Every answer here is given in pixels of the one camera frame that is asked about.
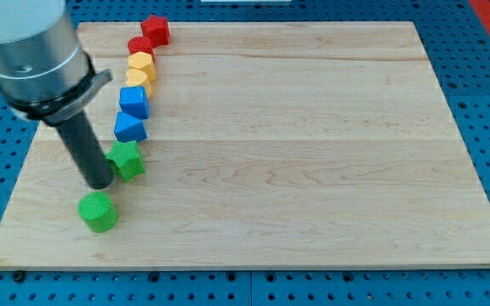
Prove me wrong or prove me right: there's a blue cube block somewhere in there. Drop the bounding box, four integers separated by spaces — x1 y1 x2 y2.
119 86 150 119

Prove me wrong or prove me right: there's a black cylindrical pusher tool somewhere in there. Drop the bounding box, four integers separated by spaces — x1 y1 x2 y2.
55 111 113 190

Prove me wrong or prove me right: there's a green star block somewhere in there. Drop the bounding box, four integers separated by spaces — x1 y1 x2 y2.
105 140 145 182

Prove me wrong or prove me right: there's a green cylinder block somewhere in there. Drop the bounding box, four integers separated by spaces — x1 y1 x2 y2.
77 191 118 233

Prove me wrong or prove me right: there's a red star block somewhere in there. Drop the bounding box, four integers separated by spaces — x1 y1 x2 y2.
140 14 170 48

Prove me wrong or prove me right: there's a red cylinder block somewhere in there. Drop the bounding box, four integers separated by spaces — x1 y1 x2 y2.
127 36 156 61

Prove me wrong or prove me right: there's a light wooden board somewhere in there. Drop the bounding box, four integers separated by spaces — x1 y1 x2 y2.
0 21 490 271

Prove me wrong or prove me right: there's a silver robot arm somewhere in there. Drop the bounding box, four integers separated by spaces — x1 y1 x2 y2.
0 0 112 126

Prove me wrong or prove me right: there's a blue triangle block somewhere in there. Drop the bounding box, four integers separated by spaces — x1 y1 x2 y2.
114 111 147 143

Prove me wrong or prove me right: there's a yellow pentagon block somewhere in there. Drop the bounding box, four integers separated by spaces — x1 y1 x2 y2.
128 52 157 82

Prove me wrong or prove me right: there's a yellow heart block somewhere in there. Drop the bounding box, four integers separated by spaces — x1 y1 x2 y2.
126 69 152 98

